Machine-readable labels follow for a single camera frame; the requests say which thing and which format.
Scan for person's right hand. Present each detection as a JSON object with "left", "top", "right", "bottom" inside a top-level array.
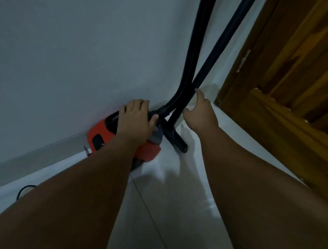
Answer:
[{"left": 182, "top": 88, "right": 219, "bottom": 137}]

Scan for person's left hand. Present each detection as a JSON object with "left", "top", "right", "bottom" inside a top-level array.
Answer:
[{"left": 117, "top": 99, "right": 160, "bottom": 147}]

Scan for red vacuum cleaner body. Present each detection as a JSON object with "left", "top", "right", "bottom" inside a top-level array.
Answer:
[{"left": 86, "top": 109, "right": 164, "bottom": 172}]

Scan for black corrugated vacuum hose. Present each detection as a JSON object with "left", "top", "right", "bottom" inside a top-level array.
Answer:
[{"left": 153, "top": 0, "right": 217, "bottom": 118}]

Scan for black vacuum wand with nozzle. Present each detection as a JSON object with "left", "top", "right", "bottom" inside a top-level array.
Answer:
[{"left": 163, "top": 0, "right": 257, "bottom": 154}]

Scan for person's right forearm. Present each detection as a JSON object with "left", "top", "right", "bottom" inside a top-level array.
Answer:
[{"left": 194, "top": 126, "right": 328, "bottom": 249}]

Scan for metal door hinge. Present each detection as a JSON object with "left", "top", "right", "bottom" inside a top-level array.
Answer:
[{"left": 236, "top": 49, "right": 251, "bottom": 73}]

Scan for brown wooden door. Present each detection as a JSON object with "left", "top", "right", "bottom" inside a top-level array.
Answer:
[{"left": 215, "top": 0, "right": 328, "bottom": 200}]

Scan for black power cable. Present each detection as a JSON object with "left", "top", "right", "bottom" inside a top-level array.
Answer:
[{"left": 16, "top": 185, "right": 37, "bottom": 200}]

